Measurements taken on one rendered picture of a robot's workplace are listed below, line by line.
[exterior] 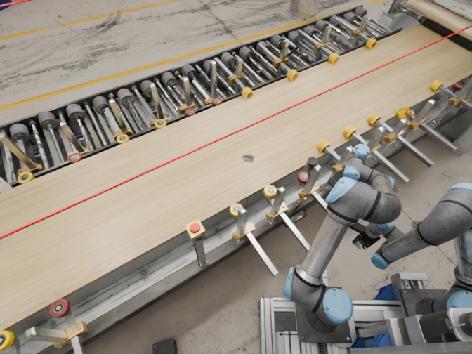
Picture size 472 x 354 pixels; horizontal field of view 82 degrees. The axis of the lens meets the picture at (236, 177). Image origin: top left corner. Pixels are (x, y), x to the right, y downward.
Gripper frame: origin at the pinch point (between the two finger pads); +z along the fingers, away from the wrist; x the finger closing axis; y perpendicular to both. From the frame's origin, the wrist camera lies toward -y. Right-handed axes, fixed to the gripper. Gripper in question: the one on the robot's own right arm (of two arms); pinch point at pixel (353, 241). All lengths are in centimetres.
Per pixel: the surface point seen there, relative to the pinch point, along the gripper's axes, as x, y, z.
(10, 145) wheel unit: -147, -145, -24
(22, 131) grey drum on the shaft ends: -149, -184, 0
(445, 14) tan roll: 226, -117, -26
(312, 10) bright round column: 272, -329, 69
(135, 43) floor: -9, -396, 85
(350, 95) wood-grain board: 83, -91, -7
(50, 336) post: -152, -36, -14
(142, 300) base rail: -119, -37, 14
